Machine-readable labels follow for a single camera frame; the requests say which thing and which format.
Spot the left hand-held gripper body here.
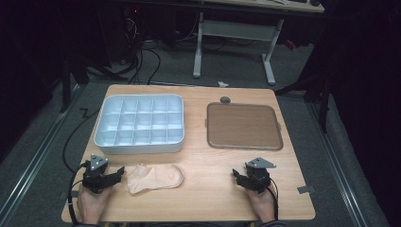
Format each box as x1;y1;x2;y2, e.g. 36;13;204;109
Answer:
82;153;112;194

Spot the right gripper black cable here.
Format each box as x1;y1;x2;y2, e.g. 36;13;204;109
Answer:
267;178;280;221

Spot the wooden desk with white legs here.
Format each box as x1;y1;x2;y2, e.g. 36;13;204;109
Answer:
188;0;325;86

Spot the black floor cable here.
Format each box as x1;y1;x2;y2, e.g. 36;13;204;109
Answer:
61;108;101;174

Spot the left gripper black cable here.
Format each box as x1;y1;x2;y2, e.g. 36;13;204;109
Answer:
66;161;91;226

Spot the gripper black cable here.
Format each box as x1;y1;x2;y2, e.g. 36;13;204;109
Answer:
66;161;91;226
267;178;280;221

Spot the brown tray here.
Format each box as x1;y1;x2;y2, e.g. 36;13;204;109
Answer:
205;102;284;151

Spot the dark metal stand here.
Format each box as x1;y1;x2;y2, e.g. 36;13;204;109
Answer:
59;55;91;114
273;61;334;133

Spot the white divided storage box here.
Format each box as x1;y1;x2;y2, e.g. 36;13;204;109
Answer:
93;94;185;155

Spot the bundle of black cables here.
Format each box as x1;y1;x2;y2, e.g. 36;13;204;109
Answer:
121;12;163;85

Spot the metal floor rail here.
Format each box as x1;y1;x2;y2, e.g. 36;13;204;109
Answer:
305;101;371;227
0;84;83;223

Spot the pale ankle sock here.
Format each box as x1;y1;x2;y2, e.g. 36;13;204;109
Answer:
126;163;185;195

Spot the grey tape strip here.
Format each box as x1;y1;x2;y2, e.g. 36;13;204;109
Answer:
297;184;316;195

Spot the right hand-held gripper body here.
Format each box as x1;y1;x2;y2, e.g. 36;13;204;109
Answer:
244;156;277;194

